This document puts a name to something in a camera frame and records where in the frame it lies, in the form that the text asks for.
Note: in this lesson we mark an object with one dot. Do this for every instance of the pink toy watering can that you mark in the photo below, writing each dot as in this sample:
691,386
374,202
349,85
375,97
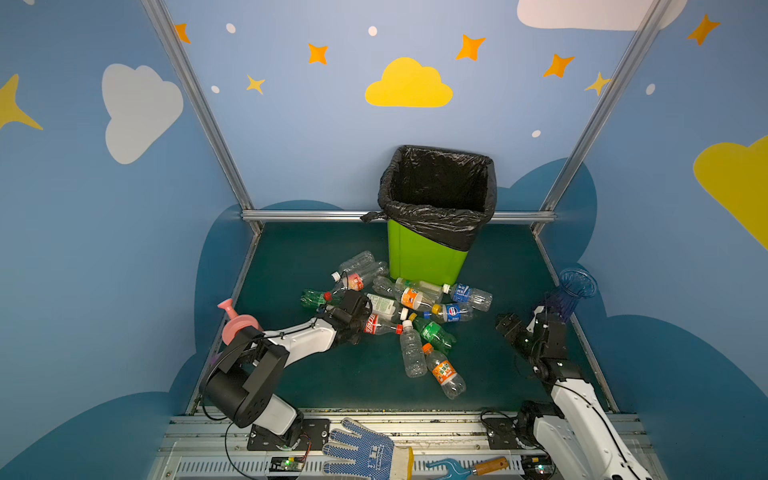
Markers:
235,322

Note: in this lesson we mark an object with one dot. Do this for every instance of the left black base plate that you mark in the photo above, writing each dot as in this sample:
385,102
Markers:
302,433

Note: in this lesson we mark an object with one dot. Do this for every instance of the red coca cola bottle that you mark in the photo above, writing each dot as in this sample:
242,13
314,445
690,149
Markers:
376,325

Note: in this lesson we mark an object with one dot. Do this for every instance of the pepsi bottle yellow cap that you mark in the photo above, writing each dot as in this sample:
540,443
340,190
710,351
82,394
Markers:
450,313

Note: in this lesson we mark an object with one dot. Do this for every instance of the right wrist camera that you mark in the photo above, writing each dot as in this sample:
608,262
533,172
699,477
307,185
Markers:
539,313

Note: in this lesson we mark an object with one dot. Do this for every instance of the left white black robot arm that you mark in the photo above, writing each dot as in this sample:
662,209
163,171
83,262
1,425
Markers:
242,382

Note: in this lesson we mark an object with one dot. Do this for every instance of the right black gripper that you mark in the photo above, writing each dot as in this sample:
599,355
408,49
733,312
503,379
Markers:
516,327

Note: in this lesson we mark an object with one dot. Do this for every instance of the green plastic trash bin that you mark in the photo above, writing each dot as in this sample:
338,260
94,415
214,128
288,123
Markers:
416,258

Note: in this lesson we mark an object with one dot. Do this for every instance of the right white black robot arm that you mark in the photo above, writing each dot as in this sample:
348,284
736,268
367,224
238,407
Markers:
573,429

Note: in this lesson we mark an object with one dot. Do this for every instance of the orange fanta bottle lower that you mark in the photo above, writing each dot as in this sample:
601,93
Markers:
451,382

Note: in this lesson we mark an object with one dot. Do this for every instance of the green sprite bottle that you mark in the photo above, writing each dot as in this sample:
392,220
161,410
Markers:
433,332

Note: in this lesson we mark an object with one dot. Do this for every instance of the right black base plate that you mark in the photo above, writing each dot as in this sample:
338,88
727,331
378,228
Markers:
502,432

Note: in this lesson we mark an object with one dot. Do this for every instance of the black bin liner bag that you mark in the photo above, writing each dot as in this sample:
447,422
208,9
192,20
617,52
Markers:
442,194

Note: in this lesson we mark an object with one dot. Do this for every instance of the blue label water bottle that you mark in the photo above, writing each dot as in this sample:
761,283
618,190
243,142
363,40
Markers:
476,298

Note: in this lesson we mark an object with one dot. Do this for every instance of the tall clear empty bottle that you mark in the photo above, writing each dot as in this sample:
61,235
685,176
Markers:
411,349

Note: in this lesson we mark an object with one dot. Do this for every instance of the clear bottle white cap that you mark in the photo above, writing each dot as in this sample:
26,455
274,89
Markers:
359,260

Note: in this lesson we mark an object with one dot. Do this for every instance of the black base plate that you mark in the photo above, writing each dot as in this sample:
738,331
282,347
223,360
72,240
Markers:
502,432
302,433

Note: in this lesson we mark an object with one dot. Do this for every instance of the teal fork wooden handle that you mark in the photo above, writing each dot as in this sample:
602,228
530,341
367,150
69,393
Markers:
456,471

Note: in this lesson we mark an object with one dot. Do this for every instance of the crushed orange label bottle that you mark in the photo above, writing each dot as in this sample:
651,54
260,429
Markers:
407,294

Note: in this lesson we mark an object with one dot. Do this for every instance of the crushed green bottle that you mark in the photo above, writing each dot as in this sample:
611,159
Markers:
314,299

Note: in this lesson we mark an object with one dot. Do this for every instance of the purple ribbed plastic vase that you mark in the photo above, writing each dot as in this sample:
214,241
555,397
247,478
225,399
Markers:
574,285

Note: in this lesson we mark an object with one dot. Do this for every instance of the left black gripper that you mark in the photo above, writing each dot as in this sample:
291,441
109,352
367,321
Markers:
357,310

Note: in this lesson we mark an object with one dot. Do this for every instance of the blue dotted work glove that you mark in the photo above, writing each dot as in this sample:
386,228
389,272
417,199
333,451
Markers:
358,452

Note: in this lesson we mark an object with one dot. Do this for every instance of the clear bottle red label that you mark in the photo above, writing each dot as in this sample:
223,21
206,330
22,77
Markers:
359,277

